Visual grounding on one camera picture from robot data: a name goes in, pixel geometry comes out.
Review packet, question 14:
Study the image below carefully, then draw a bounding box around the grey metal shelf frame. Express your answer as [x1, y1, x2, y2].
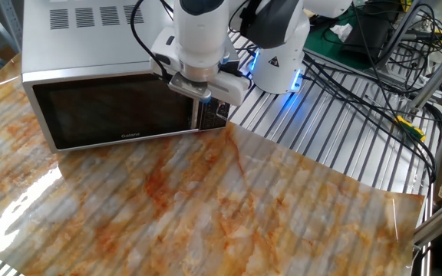
[0, 0, 25, 54]

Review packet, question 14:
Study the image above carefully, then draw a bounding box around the black rectangular box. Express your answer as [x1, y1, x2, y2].
[339, 2, 403, 64]

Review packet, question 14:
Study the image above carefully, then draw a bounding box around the black cable bundle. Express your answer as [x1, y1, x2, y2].
[301, 49, 442, 185]

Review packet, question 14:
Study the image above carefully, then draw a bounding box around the yellow handled screwdriver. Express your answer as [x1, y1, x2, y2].
[392, 114, 427, 142]

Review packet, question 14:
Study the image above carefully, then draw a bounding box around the grey metal stand leg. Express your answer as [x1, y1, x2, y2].
[376, 0, 433, 74]

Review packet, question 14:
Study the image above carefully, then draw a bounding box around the white crumpled paper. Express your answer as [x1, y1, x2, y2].
[328, 22, 355, 43]

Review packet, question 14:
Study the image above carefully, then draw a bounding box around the silver Galanz microwave oven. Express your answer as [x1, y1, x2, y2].
[20, 0, 231, 153]

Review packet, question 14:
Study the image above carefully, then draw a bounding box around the white Franka Hand gripper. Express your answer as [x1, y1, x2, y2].
[150, 26, 252, 107]

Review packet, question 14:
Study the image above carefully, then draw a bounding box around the silver camera module blue end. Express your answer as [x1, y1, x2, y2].
[167, 71, 213, 104]

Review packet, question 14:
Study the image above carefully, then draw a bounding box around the orange marble pattern mat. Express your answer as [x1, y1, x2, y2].
[0, 53, 426, 276]

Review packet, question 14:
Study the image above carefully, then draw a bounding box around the short black camera cable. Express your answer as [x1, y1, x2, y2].
[219, 65, 253, 84]

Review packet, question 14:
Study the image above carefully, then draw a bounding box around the long black gripper cable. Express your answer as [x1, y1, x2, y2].
[129, 0, 173, 82]

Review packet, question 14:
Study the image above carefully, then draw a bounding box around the black glass microwave door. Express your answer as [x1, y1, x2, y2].
[23, 71, 203, 153]

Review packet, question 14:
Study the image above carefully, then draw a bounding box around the green desk mat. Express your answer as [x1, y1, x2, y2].
[303, 7, 383, 72]

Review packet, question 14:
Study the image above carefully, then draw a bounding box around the slanted aluminium frame post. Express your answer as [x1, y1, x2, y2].
[407, 41, 442, 114]

